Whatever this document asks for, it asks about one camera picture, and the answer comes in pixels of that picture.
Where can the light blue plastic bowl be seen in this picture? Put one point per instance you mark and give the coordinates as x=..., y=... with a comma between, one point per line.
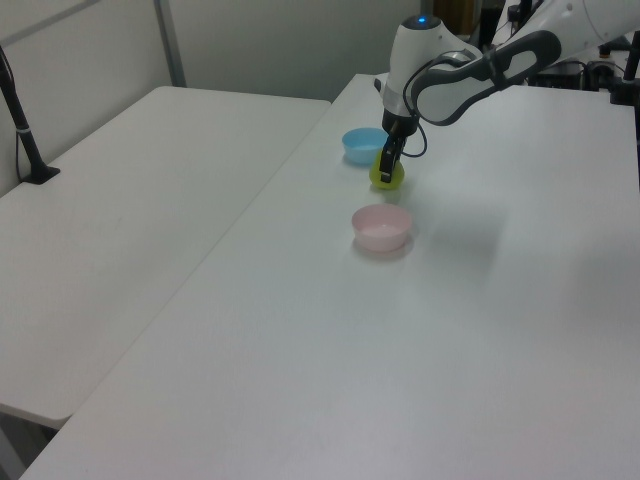
x=360, y=145

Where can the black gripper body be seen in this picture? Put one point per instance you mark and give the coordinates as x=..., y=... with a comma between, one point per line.
x=398, y=124

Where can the yellowish wooden cabinet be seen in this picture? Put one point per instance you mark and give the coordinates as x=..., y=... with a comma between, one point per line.
x=455, y=17

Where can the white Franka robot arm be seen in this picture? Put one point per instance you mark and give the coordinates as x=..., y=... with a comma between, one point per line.
x=445, y=97

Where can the black table clamp stand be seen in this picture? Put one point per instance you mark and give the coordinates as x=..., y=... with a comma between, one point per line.
x=625, y=85

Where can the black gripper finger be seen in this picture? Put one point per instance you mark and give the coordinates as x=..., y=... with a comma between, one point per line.
x=398, y=148
x=385, y=164

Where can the black camera pole with base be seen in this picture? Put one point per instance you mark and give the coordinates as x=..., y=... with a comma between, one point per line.
x=25, y=140

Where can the white side table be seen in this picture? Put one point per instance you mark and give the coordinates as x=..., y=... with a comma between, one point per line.
x=100, y=240

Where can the green pear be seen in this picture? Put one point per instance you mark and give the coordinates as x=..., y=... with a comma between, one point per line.
x=398, y=179

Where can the black equipment box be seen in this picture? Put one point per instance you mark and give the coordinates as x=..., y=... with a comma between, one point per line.
x=570, y=75

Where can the pink plastic bowl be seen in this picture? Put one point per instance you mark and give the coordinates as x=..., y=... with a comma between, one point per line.
x=381, y=231

